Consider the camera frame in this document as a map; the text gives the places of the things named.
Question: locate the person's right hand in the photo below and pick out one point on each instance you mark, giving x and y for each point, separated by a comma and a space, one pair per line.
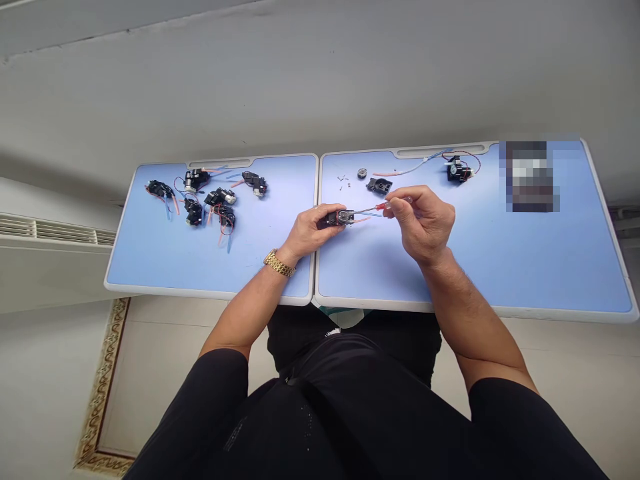
430, 225

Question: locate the person's right index finger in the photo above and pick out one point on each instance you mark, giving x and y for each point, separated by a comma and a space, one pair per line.
407, 192

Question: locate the black pump with coloured tubes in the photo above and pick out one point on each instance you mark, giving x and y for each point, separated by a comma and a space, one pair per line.
342, 218

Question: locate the person's body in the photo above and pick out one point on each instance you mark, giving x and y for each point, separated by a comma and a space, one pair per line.
350, 425

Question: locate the black plastic pump cover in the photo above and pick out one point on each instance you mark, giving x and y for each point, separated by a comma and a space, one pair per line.
378, 185

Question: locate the person's left hand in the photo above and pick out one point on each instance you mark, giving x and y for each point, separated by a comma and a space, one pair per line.
300, 235

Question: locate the blue tube with white connector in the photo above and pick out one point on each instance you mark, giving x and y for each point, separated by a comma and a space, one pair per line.
422, 162

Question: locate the small silver round motor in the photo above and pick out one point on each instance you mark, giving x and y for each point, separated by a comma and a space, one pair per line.
362, 173

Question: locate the pile of black pump motors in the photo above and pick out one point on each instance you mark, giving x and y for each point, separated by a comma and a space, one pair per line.
220, 198

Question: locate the person's left index finger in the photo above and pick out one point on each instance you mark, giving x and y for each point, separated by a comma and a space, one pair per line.
324, 208

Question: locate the person's left thumb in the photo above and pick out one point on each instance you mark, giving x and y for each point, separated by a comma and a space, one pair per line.
322, 232

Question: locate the white wall radiator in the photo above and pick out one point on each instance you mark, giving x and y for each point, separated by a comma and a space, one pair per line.
50, 232

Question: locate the person's right fingers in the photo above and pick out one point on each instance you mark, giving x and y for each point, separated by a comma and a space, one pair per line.
417, 225

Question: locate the person's right thumb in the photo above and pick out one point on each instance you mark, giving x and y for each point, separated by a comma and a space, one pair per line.
398, 212

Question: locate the rug with ornate border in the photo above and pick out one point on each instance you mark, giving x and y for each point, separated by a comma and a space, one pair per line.
102, 390

